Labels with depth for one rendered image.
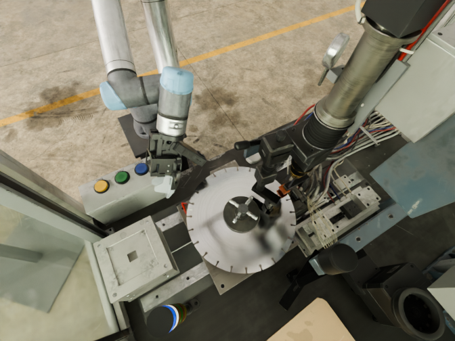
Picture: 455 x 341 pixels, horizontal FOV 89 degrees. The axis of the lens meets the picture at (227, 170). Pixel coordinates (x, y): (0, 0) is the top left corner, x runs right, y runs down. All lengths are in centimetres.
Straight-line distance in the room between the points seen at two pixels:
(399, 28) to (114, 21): 64
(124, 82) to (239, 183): 43
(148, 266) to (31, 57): 287
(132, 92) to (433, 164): 64
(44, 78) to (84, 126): 79
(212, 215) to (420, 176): 50
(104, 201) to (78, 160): 134
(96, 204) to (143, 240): 20
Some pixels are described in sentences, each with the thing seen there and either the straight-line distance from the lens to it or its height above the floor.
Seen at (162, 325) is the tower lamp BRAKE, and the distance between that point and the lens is 48.
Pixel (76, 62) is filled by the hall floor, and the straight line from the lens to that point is 304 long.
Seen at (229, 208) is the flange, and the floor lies 96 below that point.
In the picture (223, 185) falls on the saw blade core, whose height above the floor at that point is 95.
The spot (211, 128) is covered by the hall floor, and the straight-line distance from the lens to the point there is 208.
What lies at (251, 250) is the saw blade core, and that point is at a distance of 70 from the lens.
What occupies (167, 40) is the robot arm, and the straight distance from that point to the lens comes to 94.
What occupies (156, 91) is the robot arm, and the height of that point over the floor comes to 119.
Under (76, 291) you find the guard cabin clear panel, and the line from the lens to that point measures 74.
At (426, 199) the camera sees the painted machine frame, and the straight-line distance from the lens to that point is 52.
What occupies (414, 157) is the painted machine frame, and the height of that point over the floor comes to 132.
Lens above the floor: 163
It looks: 62 degrees down
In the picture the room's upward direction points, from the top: 5 degrees clockwise
